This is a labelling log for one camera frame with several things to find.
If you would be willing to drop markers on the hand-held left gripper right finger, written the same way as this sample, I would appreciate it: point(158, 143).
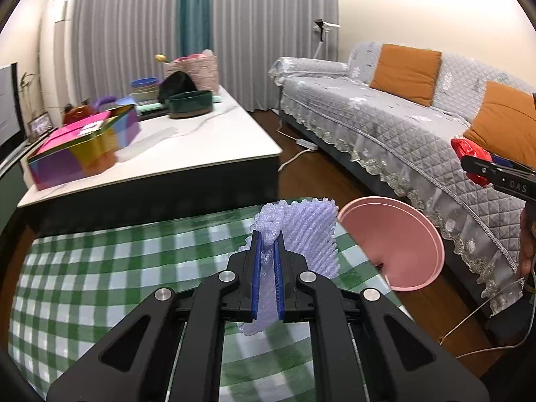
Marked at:
point(279, 276)

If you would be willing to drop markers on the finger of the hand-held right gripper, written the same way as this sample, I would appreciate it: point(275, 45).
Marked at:
point(502, 165)
point(515, 185)

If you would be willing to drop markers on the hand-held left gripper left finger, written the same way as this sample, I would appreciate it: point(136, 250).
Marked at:
point(256, 276)

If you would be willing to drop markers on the clear red wrapper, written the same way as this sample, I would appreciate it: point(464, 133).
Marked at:
point(467, 148)

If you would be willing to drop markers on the purple foam net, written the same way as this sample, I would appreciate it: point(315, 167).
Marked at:
point(310, 234)

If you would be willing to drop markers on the pink plastic basin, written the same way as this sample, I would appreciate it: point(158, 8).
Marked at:
point(389, 234)

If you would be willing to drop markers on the person's right hand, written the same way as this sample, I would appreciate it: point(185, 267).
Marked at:
point(527, 238)

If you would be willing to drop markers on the orange cushion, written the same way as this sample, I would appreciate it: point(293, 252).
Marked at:
point(502, 121)
point(406, 75)

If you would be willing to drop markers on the grey quilted sofa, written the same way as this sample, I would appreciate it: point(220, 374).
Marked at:
point(398, 142)

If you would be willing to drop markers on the green checked tablecloth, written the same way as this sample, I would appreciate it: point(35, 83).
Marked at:
point(125, 268)

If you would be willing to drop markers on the white power strip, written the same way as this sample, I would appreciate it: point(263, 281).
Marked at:
point(306, 144)

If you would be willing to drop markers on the white top coffee table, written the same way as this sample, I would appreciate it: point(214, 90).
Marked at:
point(209, 142)

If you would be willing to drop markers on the dark green pot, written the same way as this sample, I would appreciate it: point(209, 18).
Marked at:
point(188, 102)

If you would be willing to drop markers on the black lid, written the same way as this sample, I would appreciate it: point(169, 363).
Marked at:
point(178, 83)

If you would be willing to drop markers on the pink lace basket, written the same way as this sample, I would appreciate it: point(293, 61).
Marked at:
point(201, 69)

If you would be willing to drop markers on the blue plate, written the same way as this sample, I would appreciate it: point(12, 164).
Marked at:
point(125, 101)

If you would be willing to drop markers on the stack of coloured bowls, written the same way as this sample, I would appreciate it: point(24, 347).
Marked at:
point(144, 88)

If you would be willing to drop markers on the white floor lamp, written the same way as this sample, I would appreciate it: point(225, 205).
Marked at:
point(321, 29)

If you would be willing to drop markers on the colourful tin box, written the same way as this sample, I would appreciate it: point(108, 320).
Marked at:
point(63, 155)

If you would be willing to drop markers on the yellow flower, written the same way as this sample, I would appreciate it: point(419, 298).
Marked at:
point(160, 58)

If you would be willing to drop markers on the red teapot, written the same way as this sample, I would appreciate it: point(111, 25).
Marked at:
point(77, 113)

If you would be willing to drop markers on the grey curtain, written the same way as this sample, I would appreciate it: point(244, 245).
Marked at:
point(268, 29)
point(125, 29)

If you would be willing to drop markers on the television stand cabinet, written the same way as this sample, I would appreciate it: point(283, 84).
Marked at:
point(12, 176)

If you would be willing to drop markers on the teal curtain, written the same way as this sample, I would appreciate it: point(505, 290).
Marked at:
point(194, 8)

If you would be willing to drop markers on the black television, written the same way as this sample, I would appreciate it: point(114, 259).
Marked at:
point(8, 104)

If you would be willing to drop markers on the white standing air conditioner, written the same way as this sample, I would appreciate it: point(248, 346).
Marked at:
point(56, 50)

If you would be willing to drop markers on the photo frame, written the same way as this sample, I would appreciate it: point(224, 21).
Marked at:
point(39, 125)

